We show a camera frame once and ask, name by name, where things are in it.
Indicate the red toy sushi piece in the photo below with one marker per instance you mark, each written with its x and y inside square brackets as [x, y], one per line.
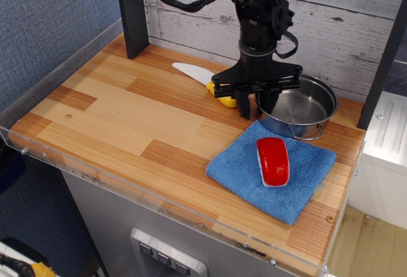
[273, 161]

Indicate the dark left vertical post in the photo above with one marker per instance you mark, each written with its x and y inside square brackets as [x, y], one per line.
[134, 26]

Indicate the clear acrylic guard rail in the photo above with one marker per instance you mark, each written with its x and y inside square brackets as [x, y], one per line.
[133, 139]

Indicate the blue folded cloth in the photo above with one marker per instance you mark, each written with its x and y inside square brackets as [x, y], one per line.
[237, 169]

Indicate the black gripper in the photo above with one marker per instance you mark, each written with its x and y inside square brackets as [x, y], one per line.
[256, 74]

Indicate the silver toy fridge cabinet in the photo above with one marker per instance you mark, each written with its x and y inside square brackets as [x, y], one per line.
[203, 232]

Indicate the dark right vertical post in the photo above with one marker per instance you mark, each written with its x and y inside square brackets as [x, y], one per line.
[384, 67]

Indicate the dark vertical post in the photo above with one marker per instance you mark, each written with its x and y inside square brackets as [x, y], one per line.
[384, 67]
[134, 26]

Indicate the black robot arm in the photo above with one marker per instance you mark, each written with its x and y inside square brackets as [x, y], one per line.
[262, 25]

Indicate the stainless steel pot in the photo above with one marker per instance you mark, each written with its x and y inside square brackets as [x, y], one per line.
[301, 113]

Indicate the silver dispenser button panel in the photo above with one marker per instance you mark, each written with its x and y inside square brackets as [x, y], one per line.
[167, 255]

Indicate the yellow handled toy knife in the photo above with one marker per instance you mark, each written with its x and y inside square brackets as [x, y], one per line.
[204, 77]

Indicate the white side cabinet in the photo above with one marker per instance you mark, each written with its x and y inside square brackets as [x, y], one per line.
[379, 185]

